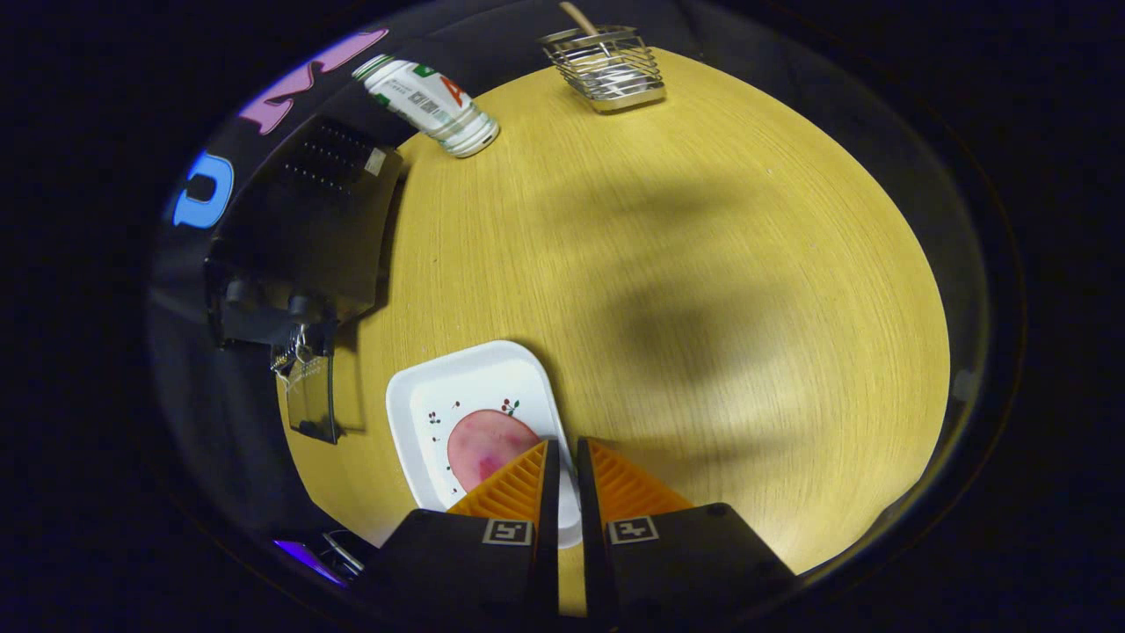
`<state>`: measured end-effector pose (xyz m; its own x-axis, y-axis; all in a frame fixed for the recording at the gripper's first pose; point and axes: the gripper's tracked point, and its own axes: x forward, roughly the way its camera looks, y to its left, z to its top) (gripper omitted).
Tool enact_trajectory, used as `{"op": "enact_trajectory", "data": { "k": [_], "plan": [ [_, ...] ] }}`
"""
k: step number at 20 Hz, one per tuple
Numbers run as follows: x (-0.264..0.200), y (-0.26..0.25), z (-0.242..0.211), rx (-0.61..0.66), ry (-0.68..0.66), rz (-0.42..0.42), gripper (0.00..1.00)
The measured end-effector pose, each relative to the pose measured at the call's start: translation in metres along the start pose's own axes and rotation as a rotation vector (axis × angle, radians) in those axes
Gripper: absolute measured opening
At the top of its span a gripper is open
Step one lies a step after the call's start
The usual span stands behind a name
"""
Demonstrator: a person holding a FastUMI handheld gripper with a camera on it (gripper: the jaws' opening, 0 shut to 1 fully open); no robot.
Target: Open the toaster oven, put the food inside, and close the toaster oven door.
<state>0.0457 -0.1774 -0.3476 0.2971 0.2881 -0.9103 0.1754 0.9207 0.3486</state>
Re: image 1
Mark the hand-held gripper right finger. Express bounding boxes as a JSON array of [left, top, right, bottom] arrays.
[[576, 437, 801, 621]]

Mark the black toaster oven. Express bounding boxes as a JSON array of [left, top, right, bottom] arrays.
[[204, 113, 405, 445]]

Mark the white green drink bottle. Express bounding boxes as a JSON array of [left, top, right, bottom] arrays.
[[352, 55, 501, 159]]

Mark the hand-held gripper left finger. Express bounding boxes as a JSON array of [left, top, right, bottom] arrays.
[[374, 440, 561, 621]]

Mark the wire mesh holder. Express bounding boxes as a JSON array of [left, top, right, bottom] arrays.
[[539, 25, 666, 113]]

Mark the wooden stick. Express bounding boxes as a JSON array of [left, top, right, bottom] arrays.
[[560, 2, 600, 38]]

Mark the white rectangular plate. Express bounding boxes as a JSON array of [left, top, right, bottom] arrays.
[[386, 340, 583, 549]]

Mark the pink meat slice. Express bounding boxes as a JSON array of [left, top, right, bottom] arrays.
[[446, 410, 541, 493]]

